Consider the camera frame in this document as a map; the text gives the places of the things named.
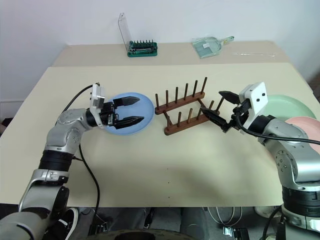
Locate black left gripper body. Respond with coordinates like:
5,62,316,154
99,101,121,130

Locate green screwdriver bit set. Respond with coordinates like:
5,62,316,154
126,38,159,59

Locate wooden dish rack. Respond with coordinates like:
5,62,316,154
154,76,226,136

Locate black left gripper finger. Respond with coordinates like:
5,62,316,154
115,116,146,130
112,96,141,107

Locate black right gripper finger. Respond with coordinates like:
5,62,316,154
200,106,231,134
218,90,241,105

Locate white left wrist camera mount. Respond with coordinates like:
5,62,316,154
88,82,107,129

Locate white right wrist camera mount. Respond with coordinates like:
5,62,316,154
238,81,269,131

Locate green plate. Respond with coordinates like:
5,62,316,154
263,94,317,121

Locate white cable loop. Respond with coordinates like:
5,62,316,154
206,206,244,227

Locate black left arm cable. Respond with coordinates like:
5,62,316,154
61,84,101,209

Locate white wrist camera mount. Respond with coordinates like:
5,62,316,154
238,81,269,131
88,82,107,129

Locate clear plastic case lid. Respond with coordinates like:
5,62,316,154
117,12,133,48

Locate white round object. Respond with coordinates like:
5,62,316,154
254,205,285,219

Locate clear plastic ruler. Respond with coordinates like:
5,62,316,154
231,50,276,59

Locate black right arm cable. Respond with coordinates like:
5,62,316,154
234,109,320,146

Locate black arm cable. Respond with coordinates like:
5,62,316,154
234,109,320,146
61,84,101,209

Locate pale red plate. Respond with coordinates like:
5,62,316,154
284,115,320,144

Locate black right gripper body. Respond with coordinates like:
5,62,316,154
227,98,252,132

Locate blue plate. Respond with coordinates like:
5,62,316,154
103,92,155,137

